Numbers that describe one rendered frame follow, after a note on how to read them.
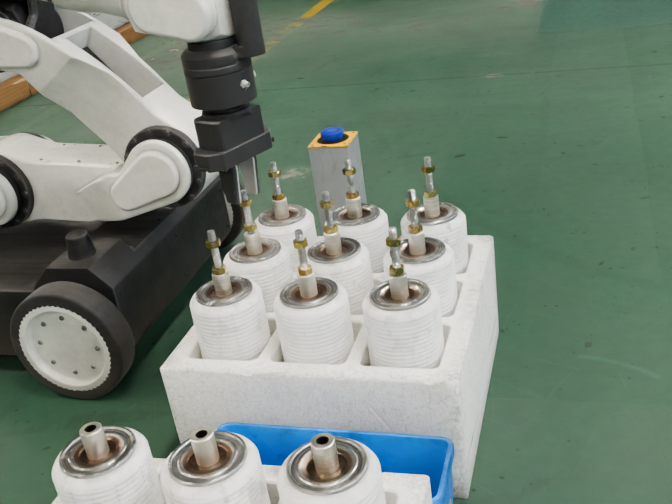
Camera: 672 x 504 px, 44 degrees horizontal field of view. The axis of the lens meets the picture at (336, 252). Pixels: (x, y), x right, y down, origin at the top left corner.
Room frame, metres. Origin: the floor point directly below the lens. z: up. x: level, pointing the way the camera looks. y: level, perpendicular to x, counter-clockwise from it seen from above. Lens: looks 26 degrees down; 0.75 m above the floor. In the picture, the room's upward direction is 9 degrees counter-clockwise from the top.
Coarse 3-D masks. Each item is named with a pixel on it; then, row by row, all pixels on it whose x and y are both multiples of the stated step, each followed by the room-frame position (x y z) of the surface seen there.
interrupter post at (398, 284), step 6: (390, 276) 0.88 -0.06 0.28; (396, 276) 0.88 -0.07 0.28; (402, 276) 0.87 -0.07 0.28; (390, 282) 0.88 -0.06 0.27; (396, 282) 0.87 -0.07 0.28; (402, 282) 0.87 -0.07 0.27; (390, 288) 0.88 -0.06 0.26; (396, 288) 0.87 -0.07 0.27; (402, 288) 0.87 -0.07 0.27; (396, 294) 0.87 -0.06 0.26; (402, 294) 0.87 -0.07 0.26; (408, 294) 0.88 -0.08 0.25
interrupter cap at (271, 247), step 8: (264, 240) 1.10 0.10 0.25; (272, 240) 1.09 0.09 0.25; (232, 248) 1.08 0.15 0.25; (240, 248) 1.08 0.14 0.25; (264, 248) 1.08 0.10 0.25; (272, 248) 1.07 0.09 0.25; (280, 248) 1.06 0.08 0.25; (232, 256) 1.06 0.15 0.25; (240, 256) 1.06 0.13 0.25; (248, 256) 1.06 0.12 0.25; (256, 256) 1.05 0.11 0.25; (264, 256) 1.04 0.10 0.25; (272, 256) 1.04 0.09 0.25
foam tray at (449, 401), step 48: (480, 240) 1.14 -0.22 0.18; (480, 288) 0.99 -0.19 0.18; (192, 336) 0.98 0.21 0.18; (480, 336) 0.96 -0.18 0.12; (192, 384) 0.90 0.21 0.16; (240, 384) 0.88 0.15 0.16; (288, 384) 0.85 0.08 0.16; (336, 384) 0.83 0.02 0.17; (384, 384) 0.81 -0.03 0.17; (432, 384) 0.79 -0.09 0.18; (480, 384) 0.93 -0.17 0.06; (384, 432) 0.82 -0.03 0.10; (432, 432) 0.80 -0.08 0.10
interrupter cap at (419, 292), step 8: (408, 280) 0.91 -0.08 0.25; (416, 280) 0.91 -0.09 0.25; (376, 288) 0.90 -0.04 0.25; (384, 288) 0.90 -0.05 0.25; (408, 288) 0.89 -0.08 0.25; (416, 288) 0.89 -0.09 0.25; (424, 288) 0.88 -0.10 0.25; (376, 296) 0.88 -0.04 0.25; (384, 296) 0.88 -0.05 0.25; (408, 296) 0.88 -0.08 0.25; (416, 296) 0.87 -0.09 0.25; (424, 296) 0.87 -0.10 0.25; (376, 304) 0.86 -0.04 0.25; (384, 304) 0.86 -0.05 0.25; (392, 304) 0.86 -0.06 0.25; (400, 304) 0.85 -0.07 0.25; (408, 304) 0.85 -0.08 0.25; (416, 304) 0.85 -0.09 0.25
